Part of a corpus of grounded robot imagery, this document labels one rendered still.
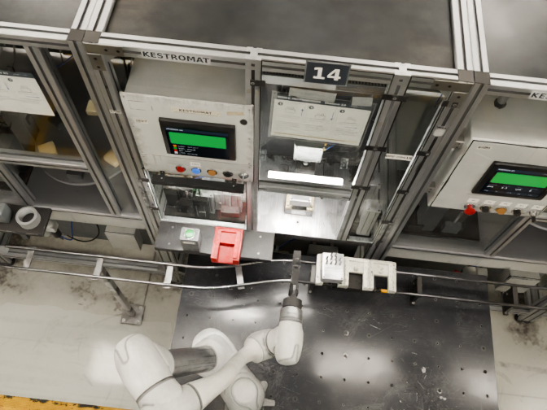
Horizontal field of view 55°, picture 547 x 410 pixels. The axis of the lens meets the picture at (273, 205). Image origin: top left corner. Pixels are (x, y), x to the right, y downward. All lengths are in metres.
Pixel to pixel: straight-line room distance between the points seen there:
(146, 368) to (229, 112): 0.83
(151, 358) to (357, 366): 1.12
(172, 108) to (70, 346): 1.99
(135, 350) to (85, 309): 1.69
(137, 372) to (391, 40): 1.25
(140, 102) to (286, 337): 0.99
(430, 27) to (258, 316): 1.50
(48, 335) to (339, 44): 2.50
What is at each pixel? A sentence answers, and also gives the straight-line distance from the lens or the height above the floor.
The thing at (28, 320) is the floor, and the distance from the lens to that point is 3.49.
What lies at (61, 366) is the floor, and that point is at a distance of 3.35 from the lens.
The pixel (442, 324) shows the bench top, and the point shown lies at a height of 0.68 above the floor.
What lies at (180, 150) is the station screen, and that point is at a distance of 1.87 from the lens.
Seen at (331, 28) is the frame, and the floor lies 2.01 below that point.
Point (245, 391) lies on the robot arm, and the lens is 2.19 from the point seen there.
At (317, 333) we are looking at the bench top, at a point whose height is 0.68.
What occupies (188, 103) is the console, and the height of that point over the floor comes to 1.82.
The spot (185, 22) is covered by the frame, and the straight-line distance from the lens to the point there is 1.63.
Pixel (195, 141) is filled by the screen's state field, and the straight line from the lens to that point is 1.80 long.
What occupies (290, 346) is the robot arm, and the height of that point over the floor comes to 1.17.
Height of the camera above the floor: 3.12
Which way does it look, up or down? 62 degrees down
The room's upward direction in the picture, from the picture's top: 5 degrees clockwise
